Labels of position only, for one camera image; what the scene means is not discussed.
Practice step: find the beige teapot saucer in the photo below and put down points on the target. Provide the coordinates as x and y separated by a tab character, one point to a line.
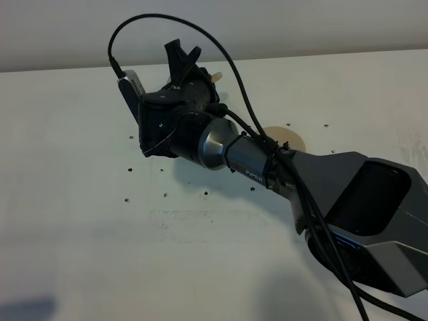
284	135

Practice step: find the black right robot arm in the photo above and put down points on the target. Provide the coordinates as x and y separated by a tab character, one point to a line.
360	215

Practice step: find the beige teapot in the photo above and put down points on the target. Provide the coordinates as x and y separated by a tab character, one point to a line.
215	77

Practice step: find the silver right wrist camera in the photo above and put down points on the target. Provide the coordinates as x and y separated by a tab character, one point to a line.
131	89

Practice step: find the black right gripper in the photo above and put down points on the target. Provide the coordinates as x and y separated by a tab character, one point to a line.
177	120

